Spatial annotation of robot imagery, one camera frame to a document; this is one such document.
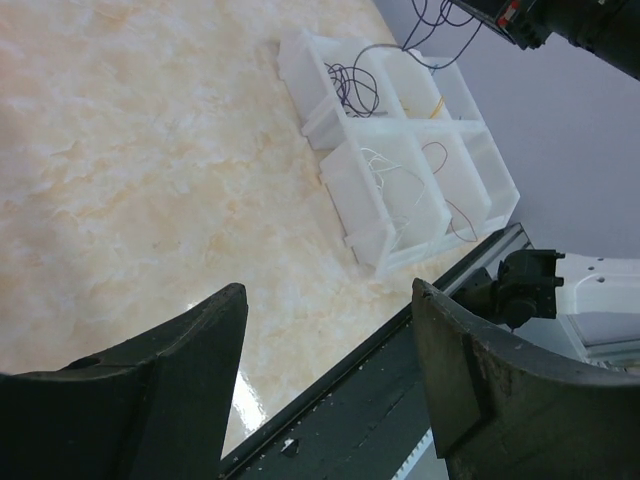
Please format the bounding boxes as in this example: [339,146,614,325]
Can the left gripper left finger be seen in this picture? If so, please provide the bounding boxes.
[1,283,248,479]

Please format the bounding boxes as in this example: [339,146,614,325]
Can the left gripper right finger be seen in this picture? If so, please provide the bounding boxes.
[411,279,639,479]

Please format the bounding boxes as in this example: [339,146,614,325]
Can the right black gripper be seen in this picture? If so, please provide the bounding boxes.
[449,0,566,51]

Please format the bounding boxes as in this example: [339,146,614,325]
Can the red wire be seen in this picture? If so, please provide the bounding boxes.
[420,140,477,243]

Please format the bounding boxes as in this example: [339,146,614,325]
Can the black wire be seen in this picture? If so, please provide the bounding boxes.
[323,61,380,119]

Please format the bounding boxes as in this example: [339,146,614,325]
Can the white wire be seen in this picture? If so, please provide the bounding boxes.
[361,146,429,251]

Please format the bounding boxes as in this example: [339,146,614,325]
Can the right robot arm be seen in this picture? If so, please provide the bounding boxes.
[452,1,639,330]

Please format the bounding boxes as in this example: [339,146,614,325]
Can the white compartment tray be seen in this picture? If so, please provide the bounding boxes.
[277,30,520,277]

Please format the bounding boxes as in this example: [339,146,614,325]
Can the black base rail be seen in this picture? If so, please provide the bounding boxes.
[219,222,532,480]

